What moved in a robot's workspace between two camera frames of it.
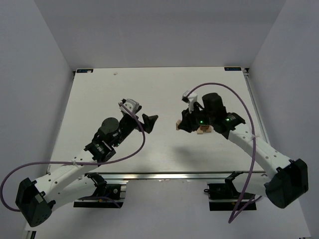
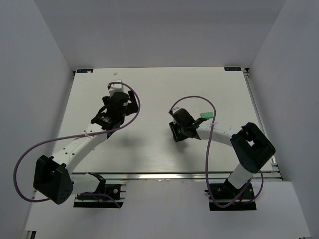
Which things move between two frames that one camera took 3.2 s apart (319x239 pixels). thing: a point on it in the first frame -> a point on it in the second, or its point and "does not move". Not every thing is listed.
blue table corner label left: x=84 y=70 does not move
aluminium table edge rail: x=174 y=176 does not move
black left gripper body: x=137 y=119 -> x=132 y=102
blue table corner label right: x=234 y=68 does not move
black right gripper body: x=190 y=122 -> x=175 y=132
